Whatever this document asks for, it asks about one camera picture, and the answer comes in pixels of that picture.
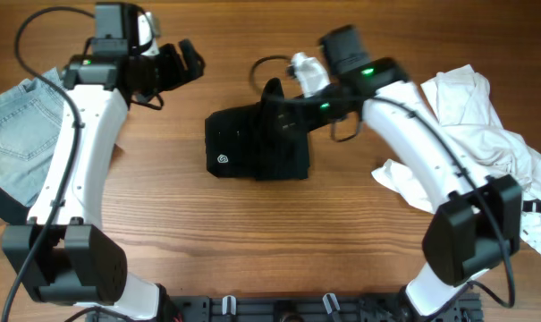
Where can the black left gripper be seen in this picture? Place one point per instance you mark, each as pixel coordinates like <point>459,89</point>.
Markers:
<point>178,75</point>

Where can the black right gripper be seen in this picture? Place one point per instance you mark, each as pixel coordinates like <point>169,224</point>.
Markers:
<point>279,114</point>

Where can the black t-shirt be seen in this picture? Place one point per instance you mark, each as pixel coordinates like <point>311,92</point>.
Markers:
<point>246,142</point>

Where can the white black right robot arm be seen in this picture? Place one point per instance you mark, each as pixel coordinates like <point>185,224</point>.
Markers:
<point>476,221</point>

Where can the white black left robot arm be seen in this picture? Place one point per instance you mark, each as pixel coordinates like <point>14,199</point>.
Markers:
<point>60,254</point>

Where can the white shirt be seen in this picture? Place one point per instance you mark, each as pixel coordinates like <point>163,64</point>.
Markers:
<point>459,99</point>

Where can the light blue denim jeans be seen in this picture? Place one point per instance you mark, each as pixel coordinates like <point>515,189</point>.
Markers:
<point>30,121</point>

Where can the black folded garment under jeans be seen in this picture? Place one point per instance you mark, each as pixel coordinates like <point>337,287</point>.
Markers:
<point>11,210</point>

